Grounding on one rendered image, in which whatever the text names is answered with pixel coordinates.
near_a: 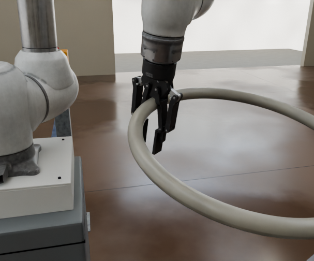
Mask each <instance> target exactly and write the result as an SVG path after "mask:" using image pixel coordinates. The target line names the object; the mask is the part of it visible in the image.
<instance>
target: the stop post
mask: <svg viewBox="0 0 314 261"><path fill-rule="evenodd" d="M61 50H62V51H63V52H64V54H65V55H66V56H67V59H68V62H69V56H68V50H67V49H61ZM55 127H56V136H57V137H69V136H72V129H71V119H70V108H68V109H67V110H66V111H64V112H63V113H61V114H60V115H58V116H56V117H55ZM86 216H87V228H88V232H90V231H91V229H90V216H89V212H87V213H86Z"/></svg>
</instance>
